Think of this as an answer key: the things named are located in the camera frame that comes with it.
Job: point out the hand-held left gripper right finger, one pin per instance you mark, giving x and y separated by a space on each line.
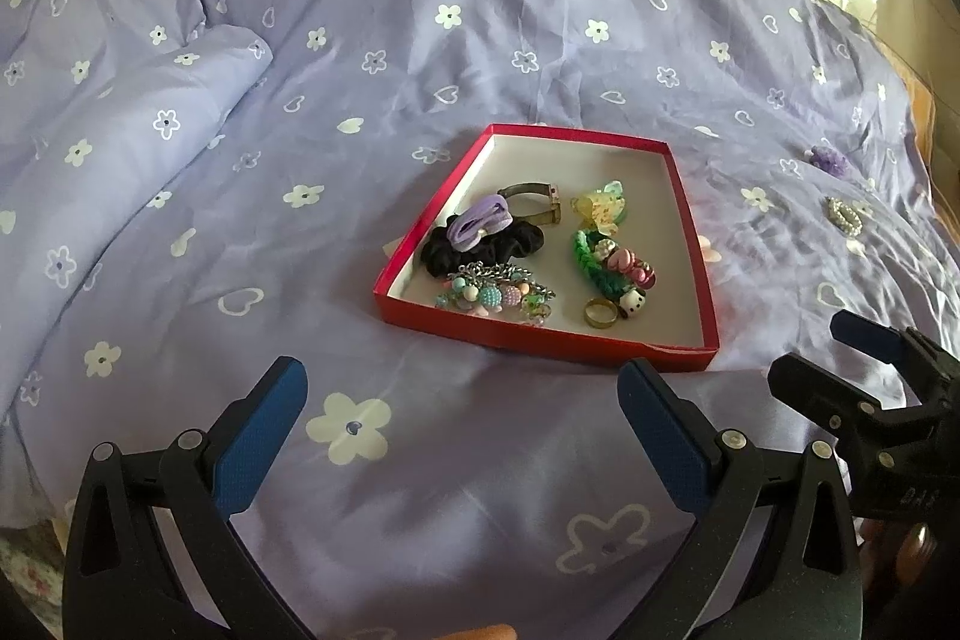
667 437

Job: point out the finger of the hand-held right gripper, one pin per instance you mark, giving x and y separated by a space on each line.
817 389
862 332

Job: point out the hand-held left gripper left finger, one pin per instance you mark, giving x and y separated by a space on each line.
259 437

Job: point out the red shallow box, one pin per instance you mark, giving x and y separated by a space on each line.
525 340

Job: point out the yellow hair clip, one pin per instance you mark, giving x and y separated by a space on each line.
589 209

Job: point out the black scrunchie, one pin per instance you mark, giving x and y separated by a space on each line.
517 242

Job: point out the olive metal hair clip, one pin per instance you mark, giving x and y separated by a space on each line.
525 188

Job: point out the person's right hand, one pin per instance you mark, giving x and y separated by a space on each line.
915 546

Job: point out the person's left hand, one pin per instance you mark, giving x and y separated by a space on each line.
484 632

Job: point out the pearl hair clip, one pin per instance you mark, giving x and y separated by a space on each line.
834 211

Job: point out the purple fluffy scrunchie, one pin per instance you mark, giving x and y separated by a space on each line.
829 160

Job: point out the purple flower print blanket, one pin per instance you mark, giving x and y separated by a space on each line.
300 48

